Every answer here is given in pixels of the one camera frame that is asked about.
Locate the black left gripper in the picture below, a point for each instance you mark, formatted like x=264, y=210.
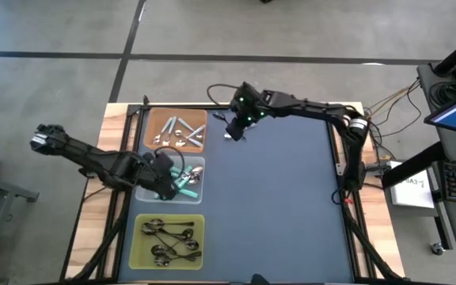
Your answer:
x=158, y=170

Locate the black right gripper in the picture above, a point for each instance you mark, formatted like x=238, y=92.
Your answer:
x=249, y=105

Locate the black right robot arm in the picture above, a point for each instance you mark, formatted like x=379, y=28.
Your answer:
x=311, y=109

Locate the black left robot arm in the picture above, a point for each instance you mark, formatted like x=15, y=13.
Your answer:
x=93, y=160

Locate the clear plastic bin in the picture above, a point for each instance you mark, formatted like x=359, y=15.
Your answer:
x=198, y=200

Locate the orange plastic bin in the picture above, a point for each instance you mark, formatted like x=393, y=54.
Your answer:
x=153, y=115

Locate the yellow plastic bin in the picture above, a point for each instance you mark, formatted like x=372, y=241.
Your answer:
x=141, y=261

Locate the blue-grey table mat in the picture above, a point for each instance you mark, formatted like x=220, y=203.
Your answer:
x=291, y=237

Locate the black slanted beam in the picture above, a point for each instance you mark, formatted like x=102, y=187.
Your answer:
x=414, y=164

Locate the white paper sheet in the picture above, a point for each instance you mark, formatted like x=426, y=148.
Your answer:
x=410, y=194

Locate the desk caster wheel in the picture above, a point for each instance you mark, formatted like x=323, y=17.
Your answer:
x=437, y=248

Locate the black frame clamp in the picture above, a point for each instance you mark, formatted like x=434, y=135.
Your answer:
x=145, y=101

